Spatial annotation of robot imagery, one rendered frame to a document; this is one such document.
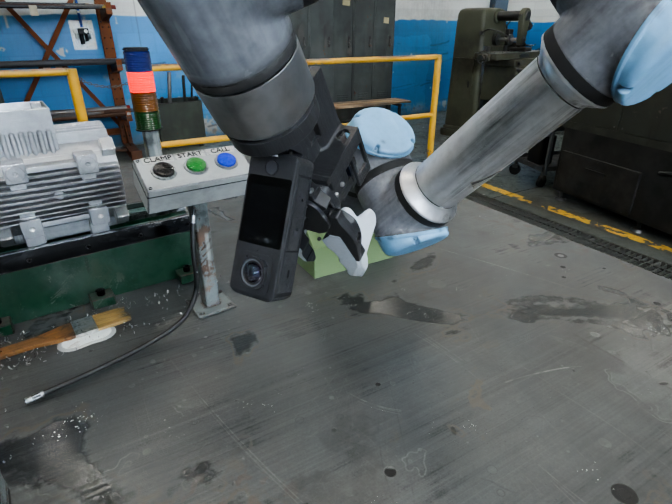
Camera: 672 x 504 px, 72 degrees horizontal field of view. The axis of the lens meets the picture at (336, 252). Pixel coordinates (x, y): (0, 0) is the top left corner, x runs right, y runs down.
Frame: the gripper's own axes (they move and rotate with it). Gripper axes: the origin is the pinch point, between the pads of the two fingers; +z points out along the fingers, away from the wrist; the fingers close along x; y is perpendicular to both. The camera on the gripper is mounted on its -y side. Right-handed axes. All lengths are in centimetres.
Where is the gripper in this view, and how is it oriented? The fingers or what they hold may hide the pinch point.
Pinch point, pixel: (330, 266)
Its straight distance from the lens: 49.2
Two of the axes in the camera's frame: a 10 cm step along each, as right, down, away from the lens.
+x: -8.6, -2.5, 4.4
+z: 2.7, 5.1, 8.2
